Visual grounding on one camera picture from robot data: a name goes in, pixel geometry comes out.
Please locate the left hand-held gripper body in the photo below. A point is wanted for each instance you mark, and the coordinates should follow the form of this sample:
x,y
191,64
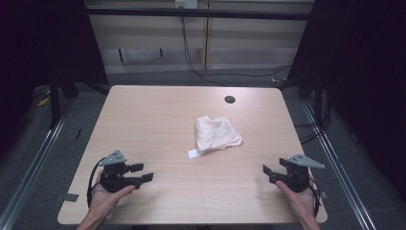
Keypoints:
x,y
113,180

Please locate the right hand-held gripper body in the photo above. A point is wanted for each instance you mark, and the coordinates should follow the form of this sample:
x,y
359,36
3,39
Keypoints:
x,y
297,177

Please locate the cream towel with red print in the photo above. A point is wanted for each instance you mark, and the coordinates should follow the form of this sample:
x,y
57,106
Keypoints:
x,y
215,132

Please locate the person's left hand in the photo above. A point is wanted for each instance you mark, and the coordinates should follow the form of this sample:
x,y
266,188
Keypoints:
x,y
107,199

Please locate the person's right hand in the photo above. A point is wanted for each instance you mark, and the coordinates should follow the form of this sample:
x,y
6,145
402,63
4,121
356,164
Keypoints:
x,y
297,201

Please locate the grey tape strip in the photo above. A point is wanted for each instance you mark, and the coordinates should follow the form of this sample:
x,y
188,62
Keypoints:
x,y
323,195
68,197

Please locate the yellow floor object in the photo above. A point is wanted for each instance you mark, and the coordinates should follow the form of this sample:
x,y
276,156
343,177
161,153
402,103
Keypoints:
x,y
43,101

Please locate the black curtain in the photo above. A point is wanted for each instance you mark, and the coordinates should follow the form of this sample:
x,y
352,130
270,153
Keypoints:
x,y
38,41
367,80

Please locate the aluminium floor rail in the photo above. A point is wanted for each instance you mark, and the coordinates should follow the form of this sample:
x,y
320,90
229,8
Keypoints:
x,y
32,163
338,166

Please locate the black metal stand post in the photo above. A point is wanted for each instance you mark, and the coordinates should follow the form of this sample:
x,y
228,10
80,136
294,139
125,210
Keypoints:
x,y
318,102
55,102

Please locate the black horizontal frame bar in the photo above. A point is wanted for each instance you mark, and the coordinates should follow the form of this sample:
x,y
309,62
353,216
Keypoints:
x,y
191,13

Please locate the white wall socket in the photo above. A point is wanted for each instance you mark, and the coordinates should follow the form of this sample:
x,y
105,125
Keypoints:
x,y
186,4

